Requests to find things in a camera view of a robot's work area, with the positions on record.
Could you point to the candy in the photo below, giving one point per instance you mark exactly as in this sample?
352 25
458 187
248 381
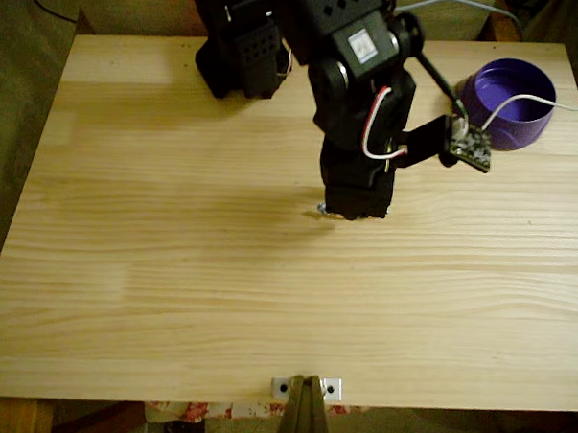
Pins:
322 208

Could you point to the purple bowl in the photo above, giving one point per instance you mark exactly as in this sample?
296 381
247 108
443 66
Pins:
523 131

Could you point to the orange wooden furniture part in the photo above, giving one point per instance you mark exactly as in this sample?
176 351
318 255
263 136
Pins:
501 29

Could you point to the floral cloth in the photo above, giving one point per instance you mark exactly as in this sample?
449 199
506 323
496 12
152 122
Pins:
189 409

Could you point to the brown wooden beam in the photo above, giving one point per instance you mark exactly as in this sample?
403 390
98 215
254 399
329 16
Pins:
102 424

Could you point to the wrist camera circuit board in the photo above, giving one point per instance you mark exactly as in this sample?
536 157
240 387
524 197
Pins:
469 145

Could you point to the small metal bracket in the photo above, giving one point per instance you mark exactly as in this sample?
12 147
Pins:
332 389
281 388

